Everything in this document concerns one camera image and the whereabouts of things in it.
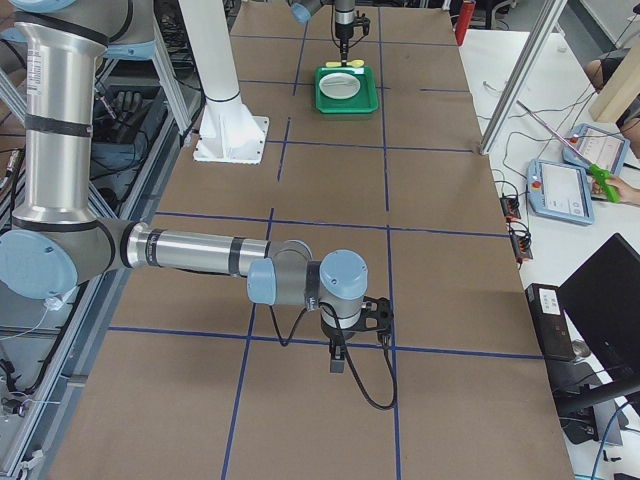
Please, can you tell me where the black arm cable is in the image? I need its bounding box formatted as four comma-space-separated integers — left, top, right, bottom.
267, 302, 399, 412

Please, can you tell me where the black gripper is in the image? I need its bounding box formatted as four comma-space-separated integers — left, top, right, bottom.
336, 34, 351, 67
321, 312, 366, 374

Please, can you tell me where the metal reacher grabber tool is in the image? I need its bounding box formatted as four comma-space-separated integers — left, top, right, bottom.
516, 100, 620, 203

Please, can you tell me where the person in black shirt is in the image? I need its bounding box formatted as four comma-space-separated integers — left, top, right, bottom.
584, 48, 639, 128

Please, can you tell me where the teach pendant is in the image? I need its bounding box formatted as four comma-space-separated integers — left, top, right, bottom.
566, 123, 630, 175
526, 159, 595, 225

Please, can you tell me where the grey aluminium post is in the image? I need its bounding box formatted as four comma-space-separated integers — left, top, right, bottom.
479, 0, 568, 155

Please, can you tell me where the person hand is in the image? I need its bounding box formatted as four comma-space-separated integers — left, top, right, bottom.
606, 176, 640, 206

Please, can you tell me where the brown paper table cover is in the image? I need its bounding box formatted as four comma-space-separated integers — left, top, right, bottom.
49, 3, 573, 479

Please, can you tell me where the white round plate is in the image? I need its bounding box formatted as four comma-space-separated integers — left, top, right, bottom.
318, 72, 361, 100

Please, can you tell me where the teach pendant far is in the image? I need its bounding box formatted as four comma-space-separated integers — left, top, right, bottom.
566, 123, 630, 175

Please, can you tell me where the aluminium frame rail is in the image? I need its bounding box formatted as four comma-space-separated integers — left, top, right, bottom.
0, 29, 211, 480

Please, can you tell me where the teach pendant near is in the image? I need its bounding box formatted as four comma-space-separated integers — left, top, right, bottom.
526, 159, 595, 225

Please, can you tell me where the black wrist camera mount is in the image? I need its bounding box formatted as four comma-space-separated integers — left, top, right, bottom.
354, 14, 370, 37
360, 296, 394, 348

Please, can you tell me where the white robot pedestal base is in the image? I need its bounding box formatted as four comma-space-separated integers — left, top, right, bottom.
179, 0, 269, 165

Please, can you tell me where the yellow plastic spoon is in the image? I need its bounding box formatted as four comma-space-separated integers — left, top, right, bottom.
325, 59, 365, 68

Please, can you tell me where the green plastic tray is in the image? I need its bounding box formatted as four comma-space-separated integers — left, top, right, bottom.
315, 66, 379, 114

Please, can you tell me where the black monitor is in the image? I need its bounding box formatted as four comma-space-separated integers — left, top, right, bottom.
556, 233, 639, 416

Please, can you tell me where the black desktop box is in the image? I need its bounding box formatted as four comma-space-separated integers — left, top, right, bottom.
525, 283, 575, 362

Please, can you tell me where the red tube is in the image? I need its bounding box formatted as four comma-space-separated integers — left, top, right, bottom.
455, 0, 476, 46

